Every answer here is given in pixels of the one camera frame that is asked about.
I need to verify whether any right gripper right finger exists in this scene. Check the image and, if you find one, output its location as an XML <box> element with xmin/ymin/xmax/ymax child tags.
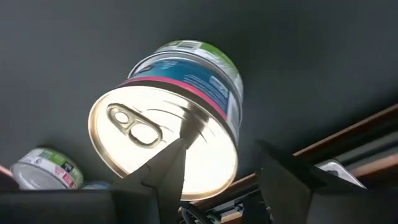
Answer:
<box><xmin>256</xmin><ymin>140</ymin><xmax>313</xmax><ymax>224</ymax></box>

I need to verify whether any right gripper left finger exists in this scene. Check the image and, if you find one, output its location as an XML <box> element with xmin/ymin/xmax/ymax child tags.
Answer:
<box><xmin>113</xmin><ymin>138</ymin><xmax>187</xmax><ymax>224</ymax></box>

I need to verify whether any blue pink label seafood can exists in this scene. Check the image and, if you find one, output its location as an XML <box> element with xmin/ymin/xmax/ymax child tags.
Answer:
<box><xmin>88</xmin><ymin>52</ymin><xmax>244</xmax><ymax>202</ymax></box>

